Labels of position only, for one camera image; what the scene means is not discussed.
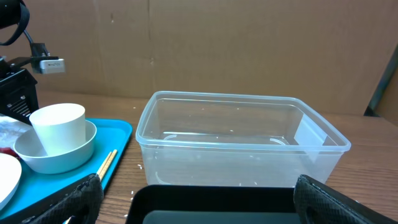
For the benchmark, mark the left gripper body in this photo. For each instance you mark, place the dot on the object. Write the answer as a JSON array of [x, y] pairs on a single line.
[[18, 92]]

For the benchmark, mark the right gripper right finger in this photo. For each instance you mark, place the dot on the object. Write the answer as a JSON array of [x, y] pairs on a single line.
[[317, 203]]

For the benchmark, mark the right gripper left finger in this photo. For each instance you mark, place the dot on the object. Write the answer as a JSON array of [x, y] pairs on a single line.
[[78, 202]]

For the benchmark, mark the white cup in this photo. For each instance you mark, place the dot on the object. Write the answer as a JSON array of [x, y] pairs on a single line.
[[60, 127]]

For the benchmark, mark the red snack wrapper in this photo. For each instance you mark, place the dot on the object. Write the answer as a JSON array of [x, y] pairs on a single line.
[[9, 151]]

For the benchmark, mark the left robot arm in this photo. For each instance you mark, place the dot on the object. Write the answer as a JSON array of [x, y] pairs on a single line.
[[15, 12]]

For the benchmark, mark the left wooden chopstick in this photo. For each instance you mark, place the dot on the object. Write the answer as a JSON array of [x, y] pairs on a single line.
[[103, 164]]

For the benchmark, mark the wooden chopstick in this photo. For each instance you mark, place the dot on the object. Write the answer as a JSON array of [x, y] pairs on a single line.
[[103, 164], [106, 167]]

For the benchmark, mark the grey bowl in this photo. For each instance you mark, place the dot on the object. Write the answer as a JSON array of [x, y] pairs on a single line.
[[31, 151]]

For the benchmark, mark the right wooden chopstick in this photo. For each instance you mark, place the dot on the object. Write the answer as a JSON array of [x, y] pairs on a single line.
[[106, 167]]

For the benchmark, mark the black tray bin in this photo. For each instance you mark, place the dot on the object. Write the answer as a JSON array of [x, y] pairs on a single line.
[[218, 205]]

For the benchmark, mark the large white dirty plate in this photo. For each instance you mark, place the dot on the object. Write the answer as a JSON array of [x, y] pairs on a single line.
[[10, 175]]

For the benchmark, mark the teal plastic tray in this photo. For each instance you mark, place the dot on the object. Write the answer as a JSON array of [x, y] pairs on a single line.
[[111, 135]]

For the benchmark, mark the clear plastic bin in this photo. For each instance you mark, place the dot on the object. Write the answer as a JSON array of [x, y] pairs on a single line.
[[214, 139]]

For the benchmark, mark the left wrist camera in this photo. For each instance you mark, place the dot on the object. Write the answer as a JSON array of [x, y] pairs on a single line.
[[49, 66]]

